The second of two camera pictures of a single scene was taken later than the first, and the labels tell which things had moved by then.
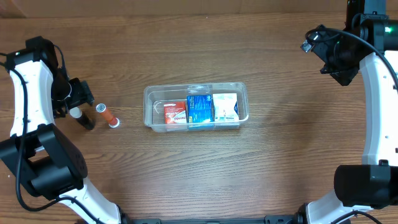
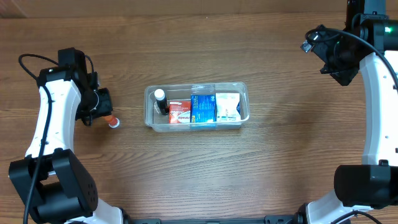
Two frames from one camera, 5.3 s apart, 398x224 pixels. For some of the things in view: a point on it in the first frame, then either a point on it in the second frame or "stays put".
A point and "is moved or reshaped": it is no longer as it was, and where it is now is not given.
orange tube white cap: [112, 121] stays put
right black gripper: [344, 71] stays put
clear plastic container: [155, 96] stays put
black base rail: [268, 219] stays put
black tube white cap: [87, 122] is moved or reshaped
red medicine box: [175, 112] is moved or reshaped
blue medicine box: [200, 111] is moved or reshaped
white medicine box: [224, 104] stays put
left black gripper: [83, 92] to [106, 106]
